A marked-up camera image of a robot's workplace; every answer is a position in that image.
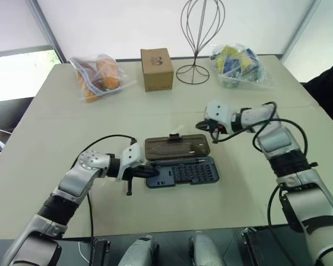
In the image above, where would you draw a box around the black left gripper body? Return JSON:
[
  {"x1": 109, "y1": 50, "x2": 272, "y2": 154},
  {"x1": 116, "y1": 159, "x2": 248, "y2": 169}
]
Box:
[{"x1": 124, "y1": 166, "x2": 142, "y2": 182}]

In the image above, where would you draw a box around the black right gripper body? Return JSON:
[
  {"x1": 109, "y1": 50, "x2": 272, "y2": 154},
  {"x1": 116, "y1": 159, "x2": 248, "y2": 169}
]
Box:
[{"x1": 203, "y1": 119, "x2": 226, "y2": 134}]

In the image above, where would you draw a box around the black pen screwdriver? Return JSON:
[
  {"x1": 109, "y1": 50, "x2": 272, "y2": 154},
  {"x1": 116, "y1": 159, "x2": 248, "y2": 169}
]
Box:
[{"x1": 150, "y1": 158, "x2": 207, "y2": 167}]

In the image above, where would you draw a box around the dark screwdriver bit case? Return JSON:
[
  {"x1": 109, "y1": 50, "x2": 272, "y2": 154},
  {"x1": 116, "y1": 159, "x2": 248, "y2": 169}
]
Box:
[{"x1": 144, "y1": 133, "x2": 221, "y2": 190}]

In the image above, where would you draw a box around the clear bag of colourful packets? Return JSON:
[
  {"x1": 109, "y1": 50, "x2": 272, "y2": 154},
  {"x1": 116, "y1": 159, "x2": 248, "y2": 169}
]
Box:
[{"x1": 209, "y1": 42, "x2": 275, "y2": 90}]

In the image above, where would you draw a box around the brown cardboard box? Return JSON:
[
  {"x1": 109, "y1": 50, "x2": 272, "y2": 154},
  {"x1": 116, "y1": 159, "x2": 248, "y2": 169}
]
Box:
[{"x1": 140, "y1": 48, "x2": 175, "y2": 93}]

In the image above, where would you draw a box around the silver rounded robot leg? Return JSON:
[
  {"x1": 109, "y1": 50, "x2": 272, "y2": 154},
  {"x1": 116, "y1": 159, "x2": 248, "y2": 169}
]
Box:
[
  {"x1": 188, "y1": 231, "x2": 226, "y2": 266},
  {"x1": 117, "y1": 235, "x2": 160, "y2": 266}
]

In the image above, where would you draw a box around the black block under table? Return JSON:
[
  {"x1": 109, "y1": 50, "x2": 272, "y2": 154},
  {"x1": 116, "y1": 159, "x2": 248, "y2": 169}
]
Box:
[
  {"x1": 240, "y1": 224, "x2": 311, "y2": 266},
  {"x1": 92, "y1": 237, "x2": 112, "y2": 266}
]

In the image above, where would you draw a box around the clear bag of bread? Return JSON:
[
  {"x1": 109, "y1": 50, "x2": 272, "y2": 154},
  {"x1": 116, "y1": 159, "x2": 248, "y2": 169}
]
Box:
[{"x1": 69, "y1": 53, "x2": 138, "y2": 104}]

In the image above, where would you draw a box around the dark shape beside table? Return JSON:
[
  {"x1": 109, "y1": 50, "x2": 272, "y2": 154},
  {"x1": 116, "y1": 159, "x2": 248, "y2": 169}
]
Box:
[{"x1": 304, "y1": 57, "x2": 333, "y2": 126}]

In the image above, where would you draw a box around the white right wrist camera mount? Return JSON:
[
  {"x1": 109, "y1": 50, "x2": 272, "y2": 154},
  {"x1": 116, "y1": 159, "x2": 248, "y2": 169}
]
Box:
[{"x1": 204, "y1": 100, "x2": 234, "y2": 134}]

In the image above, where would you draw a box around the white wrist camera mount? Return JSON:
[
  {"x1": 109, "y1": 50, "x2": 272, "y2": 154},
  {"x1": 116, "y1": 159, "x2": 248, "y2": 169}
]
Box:
[
  {"x1": 204, "y1": 100, "x2": 234, "y2": 134},
  {"x1": 116, "y1": 146, "x2": 145, "y2": 182}
]

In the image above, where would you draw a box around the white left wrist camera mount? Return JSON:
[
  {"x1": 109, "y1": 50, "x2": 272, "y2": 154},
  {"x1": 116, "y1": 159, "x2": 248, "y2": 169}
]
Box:
[{"x1": 116, "y1": 146, "x2": 145, "y2": 182}]

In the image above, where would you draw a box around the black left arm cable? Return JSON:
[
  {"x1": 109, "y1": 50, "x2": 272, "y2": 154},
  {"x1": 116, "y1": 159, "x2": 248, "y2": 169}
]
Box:
[{"x1": 71, "y1": 134, "x2": 139, "y2": 266}]

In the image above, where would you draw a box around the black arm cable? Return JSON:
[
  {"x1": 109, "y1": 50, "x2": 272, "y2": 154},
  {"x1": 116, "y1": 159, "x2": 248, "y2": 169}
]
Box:
[
  {"x1": 209, "y1": 101, "x2": 311, "y2": 250},
  {"x1": 71, "y1": 134, "x2": 139, "y2": 266}
]

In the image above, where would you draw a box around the black wire hat stand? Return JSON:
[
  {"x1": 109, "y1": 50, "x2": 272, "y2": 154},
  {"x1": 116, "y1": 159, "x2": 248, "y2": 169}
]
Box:
[{"x1": 175, "y1": 0, "x2": 227, "y2": 84}]

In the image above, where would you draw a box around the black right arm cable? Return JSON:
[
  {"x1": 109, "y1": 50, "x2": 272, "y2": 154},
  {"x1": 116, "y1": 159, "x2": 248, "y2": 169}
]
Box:
[{"x1": 209, "y1": 101, "x2": 311, "y2": 250}]

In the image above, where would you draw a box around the thin white wire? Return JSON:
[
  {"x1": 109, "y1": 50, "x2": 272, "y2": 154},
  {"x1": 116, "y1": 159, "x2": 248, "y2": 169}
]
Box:
[{"x1": 78, "y1": 240, "x2": 90, "y2": 263}]

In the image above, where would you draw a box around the light grey window post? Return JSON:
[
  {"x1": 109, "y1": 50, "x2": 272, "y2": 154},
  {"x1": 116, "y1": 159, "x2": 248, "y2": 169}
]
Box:
[{"x1": 276, "y1": 0, "x2": 322, "y2": 61}]

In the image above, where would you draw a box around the dark grey window post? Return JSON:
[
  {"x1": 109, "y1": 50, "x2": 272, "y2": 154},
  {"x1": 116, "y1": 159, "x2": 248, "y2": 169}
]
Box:
[{"x1": 25, "y1": 0, "x2": 68, "y2": 65}]

